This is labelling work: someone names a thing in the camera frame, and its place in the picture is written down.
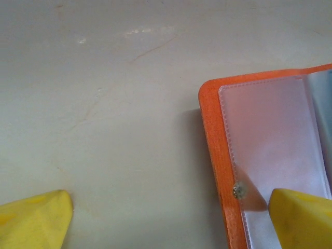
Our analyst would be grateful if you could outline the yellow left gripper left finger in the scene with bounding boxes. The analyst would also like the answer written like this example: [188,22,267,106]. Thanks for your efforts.
[0,189,75,249]

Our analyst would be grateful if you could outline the orange card holder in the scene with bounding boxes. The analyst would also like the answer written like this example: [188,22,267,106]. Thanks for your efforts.
[198,63,332,249]

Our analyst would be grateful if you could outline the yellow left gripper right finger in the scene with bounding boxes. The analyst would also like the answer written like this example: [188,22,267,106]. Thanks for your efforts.
[268,188,332,249]

